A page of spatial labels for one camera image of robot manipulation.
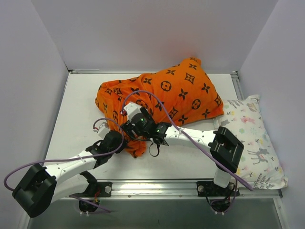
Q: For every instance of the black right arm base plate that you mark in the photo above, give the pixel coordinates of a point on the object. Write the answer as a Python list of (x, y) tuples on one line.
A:
[(210, 190)]

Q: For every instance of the aluminium frame rail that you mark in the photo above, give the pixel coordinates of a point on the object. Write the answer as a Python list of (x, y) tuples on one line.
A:
[(237, 86), (98, 71), (152, 188)]

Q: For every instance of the white floral deer pillow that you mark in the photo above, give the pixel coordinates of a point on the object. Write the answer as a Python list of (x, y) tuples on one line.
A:
[(259, 164)]

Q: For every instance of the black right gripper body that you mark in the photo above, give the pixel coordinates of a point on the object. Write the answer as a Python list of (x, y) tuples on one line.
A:
[(127, 127)]

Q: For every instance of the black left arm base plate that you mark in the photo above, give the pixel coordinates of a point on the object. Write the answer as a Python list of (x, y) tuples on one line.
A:
[(96, 190)]

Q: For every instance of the orange patterned plush pillowcase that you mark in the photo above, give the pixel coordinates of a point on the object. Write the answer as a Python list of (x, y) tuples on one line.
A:
[(183, 93)]

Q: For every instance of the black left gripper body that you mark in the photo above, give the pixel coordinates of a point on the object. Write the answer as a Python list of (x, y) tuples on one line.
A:
[(122, 143)]

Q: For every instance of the aluminium back frame rail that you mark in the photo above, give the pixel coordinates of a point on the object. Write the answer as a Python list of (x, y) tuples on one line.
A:
[(98, 71)]

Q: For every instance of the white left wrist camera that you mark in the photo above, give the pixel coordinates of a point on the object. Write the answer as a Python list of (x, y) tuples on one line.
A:
[(102, 130)]

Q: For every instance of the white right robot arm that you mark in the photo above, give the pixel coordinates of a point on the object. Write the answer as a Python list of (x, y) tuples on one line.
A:
[(221, 145)]

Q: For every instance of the aluminium front frame rail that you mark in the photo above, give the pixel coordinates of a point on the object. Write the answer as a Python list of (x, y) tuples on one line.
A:
[(152, 188)]

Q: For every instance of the aluminium right frame rail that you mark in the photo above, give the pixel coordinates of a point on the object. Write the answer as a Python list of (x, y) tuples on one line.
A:
[(237, 86)]

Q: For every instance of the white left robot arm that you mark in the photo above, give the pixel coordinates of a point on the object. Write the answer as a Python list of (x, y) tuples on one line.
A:
[(79, 165)]

